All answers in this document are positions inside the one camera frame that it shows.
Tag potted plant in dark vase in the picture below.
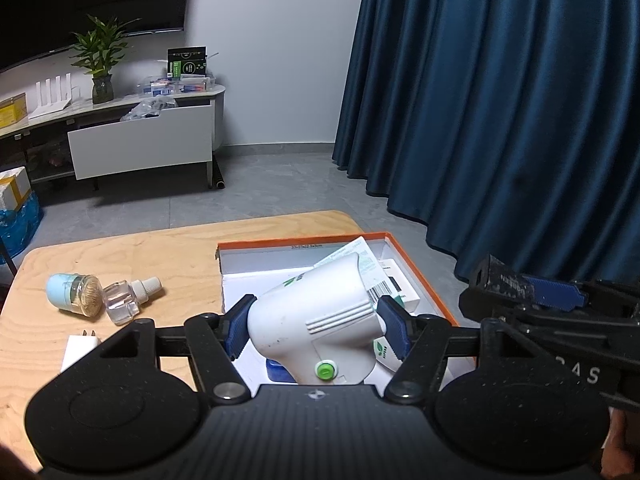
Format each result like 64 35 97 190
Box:
69 14 142 105

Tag orange and white cardboard box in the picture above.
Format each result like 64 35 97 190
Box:
216 231 476 386

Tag white plug-in device green button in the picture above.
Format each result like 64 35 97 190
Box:
247 251 388 387

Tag long white tv cabinet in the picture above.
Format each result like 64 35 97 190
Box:
0 82 228 191

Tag light blue toothpick jar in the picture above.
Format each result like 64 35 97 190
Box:
46 272 103 318

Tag person's right hand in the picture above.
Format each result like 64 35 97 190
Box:
600 407 640 480

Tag black and green box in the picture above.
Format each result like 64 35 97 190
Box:
166 46 208 81

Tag crumpled clear plastic bags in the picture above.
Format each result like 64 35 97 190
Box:
120 97 178 122

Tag clear liquid bottle white cap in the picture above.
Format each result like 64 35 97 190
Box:
102 276 164 326

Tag white charger retail box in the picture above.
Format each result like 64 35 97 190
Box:
380 259 422 315

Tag white carton with yellow tape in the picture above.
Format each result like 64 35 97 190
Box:
0 166 32 211

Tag green and white carton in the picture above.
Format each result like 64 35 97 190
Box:
285 236 398 306

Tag row of clear plastic boxes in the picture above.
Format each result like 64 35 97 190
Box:
135 72 217 98

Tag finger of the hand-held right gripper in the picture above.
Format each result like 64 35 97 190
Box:
458 280 640 356
520 272 640 317

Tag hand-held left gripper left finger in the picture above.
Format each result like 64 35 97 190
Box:
97 294 258 406

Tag blue wrapped pack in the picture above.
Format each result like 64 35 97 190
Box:
0 195 45 261

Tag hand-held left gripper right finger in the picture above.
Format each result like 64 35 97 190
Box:
376 296 521 406

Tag blue cartoon tin box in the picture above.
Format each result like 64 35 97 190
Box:
265 357 301 386

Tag white cabinet drawer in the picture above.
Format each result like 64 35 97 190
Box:
67 102 216 181

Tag yellow box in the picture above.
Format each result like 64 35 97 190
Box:
0 92 28 126

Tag dark blue curtain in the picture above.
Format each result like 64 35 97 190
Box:
332 0 640 291

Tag white router with antennas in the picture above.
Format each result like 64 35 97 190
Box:
27 74 81 120

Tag white cube usb charger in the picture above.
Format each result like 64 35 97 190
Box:
60 329 103 376

